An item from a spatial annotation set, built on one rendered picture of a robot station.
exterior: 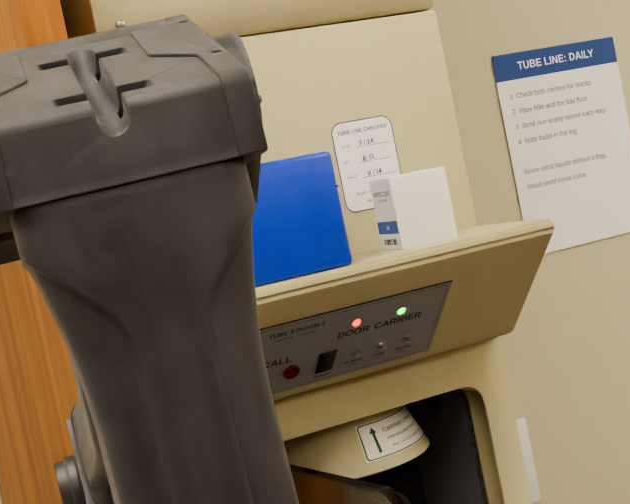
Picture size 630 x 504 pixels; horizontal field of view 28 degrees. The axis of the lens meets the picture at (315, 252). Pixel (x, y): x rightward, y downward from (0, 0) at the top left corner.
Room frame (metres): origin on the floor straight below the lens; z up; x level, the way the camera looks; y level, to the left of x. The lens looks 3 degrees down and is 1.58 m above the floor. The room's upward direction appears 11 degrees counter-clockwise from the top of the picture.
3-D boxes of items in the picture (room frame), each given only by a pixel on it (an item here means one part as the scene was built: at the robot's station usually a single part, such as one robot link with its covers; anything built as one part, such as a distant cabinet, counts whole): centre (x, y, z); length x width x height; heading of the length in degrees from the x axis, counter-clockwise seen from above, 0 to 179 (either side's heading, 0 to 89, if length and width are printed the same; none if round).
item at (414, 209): (1.05, -0.09, 1.54); 0.05 x 0.05 x 0.06; 16
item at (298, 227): (0.99, 0.04, 1.56); 0.10 x 0.10 x 0.09; 26
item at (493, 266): (1.02, -0.03, 1.46); 0.32 x 0.11 x 0.10; 116
